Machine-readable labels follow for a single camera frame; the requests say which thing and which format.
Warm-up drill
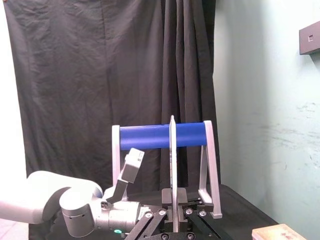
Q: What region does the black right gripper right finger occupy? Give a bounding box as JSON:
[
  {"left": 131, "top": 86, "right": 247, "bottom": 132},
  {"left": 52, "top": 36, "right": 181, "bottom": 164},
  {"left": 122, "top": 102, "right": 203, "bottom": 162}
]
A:
[{"left": 177, "top": 188, "right": 222, "bottom": 240}]

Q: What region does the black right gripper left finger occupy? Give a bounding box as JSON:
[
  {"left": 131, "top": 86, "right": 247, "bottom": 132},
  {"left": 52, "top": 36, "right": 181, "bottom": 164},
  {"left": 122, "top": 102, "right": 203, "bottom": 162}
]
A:
[{"left": 124, "top": 188, "right": 174, "bottom": 240}]

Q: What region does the thin clear glass thermometer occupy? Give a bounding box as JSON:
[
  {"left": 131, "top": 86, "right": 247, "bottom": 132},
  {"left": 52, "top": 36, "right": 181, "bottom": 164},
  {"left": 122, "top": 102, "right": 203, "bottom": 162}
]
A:
[{"left": 168, "top": 114, "right": 180, "bottom": 234}]

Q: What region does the grey rack with blue bar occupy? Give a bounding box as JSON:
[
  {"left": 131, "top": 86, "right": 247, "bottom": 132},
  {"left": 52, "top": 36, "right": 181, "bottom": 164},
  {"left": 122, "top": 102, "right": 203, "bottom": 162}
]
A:
[{"left": 111, "top": 120, "right": 223, "bottom": 220}]

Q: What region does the black table cloth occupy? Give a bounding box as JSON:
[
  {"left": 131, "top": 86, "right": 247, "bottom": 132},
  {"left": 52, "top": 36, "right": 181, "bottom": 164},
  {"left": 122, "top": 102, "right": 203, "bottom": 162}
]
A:
[{"left": 28, "top": 184, "right": 279, "bottom": 240}]

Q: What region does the pale wooden block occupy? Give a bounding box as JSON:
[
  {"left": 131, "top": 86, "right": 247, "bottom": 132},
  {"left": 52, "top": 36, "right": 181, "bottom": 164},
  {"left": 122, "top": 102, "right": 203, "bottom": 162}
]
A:
[{"left": 251, "top": 223, "right": 309, "bottom": 240}]

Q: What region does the black hanging curtain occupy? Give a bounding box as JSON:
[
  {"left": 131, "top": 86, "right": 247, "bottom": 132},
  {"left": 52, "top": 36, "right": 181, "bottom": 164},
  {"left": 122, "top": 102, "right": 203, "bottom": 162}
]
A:
[{"left": 4, "top": 0, "right": 217, "bottom": 199}]

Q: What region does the dark box on wall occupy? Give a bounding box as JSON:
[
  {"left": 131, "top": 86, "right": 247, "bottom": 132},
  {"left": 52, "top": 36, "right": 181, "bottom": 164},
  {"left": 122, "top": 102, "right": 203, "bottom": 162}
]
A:
[{"left": 298, "top": 20, "right": 320, "bottom": 56}]

